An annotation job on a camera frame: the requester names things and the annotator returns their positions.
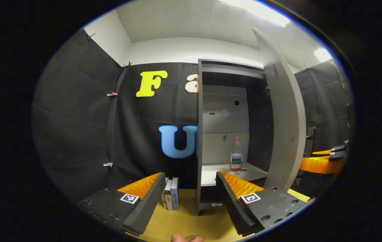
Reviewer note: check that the beige cabinet door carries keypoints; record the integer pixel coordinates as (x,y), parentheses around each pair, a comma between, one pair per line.
(288,117)

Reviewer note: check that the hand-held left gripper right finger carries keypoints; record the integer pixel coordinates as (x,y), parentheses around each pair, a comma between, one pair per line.
(231,201)

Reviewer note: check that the pink clip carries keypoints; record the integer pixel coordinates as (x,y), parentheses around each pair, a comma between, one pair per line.
(112,94)

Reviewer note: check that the lilac blue book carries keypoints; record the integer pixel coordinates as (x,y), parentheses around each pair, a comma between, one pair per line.
(175,195)

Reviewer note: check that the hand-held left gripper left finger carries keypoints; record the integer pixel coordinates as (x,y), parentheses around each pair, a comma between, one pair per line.
(147,205)

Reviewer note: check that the dark grey cabinet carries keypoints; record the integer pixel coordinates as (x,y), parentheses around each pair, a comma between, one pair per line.
(260,127)

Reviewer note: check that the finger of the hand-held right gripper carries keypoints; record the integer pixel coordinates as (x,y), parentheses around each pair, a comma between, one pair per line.
(318,164)
(339,148)

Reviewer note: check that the clear plastic bottle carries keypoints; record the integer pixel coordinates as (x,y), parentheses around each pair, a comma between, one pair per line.
(236,161)

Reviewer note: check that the white clip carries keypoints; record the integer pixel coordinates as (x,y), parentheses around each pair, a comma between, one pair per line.
(108,164)

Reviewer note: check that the black backdrop cloth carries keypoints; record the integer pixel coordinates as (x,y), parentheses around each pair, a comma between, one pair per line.
(76,117)

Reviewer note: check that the long ceiling light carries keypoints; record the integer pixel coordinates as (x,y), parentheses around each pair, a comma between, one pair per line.
(258,10)

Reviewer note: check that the small ceiling light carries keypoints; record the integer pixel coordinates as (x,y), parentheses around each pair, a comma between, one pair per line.
(322,55)

